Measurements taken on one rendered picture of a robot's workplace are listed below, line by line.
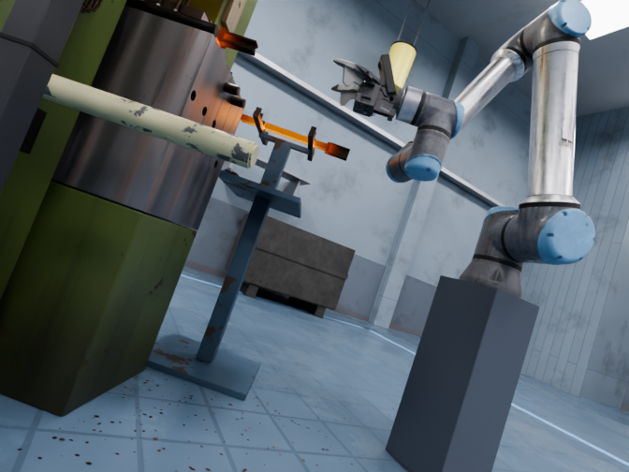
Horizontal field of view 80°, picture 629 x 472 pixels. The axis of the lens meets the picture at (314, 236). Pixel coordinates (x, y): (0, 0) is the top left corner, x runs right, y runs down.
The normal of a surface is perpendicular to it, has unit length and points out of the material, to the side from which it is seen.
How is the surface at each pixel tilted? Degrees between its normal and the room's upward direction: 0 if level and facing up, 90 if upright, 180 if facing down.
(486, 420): 90
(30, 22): 90
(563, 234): 95
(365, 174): 90
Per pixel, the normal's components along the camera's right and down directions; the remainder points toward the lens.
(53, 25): 0.94, 0.33
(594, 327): -0.83, -0.33
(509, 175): 0.45, 0.07
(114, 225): -0.01, -0.10
